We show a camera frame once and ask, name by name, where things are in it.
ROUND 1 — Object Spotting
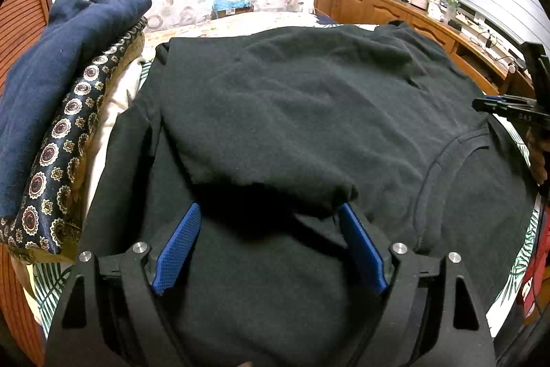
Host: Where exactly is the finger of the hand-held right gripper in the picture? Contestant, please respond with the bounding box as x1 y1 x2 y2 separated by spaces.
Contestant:
472 94 538 122

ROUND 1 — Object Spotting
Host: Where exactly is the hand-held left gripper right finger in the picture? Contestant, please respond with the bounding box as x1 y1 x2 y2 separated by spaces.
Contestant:
337 204 495 367

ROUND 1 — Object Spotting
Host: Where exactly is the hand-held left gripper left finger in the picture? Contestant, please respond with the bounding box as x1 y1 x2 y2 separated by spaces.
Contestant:
45 202 202 367

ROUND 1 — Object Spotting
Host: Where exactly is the black printed t-shirt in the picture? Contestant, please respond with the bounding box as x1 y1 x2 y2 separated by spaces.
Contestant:
79 23 538 367

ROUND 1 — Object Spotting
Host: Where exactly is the person's right hand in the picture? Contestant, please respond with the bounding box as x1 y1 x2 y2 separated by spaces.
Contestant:
528 132 550 187

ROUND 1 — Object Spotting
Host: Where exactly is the dark medallion patterned garment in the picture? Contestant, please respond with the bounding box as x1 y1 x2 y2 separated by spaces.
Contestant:
0 17 149 257

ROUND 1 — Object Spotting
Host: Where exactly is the wooden side cabinet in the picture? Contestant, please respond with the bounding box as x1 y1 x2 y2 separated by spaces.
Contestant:
313 0 538 97

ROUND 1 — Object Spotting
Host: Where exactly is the navy blue garment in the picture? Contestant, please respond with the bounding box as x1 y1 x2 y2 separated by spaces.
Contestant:
0 0 152 219

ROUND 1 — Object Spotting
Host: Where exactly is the small cardboard box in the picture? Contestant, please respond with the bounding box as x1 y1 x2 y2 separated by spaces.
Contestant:
212 6 254 20

